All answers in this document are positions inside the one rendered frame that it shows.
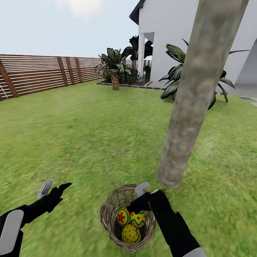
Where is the wicker basket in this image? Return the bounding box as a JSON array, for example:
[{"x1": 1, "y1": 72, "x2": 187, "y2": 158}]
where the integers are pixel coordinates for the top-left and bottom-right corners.
[{"x1": 100, "y1": 184, "x2": 157, "y2": 253}]

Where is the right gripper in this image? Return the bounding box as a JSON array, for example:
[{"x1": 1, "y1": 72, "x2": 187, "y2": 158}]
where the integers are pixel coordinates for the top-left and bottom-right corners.
[{"x1": 127, "y1": 192, "x2": 148, "y2": 214}]

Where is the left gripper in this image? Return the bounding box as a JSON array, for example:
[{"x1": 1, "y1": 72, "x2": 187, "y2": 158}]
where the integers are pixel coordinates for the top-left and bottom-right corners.
[{"x1": 37, "y1": 182, "x2": 72, "y2": 214}]

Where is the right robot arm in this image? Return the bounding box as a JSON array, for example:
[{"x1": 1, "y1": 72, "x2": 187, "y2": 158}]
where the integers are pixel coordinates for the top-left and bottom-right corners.
[{"x1": 127, "y1": 182, "x2": 207, "y2": 257}]

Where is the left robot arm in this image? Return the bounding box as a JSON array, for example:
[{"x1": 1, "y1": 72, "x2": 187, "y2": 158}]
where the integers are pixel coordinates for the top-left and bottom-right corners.
[{"x1": 0, "y1": 179, "x2": 72, "y2": 257}]

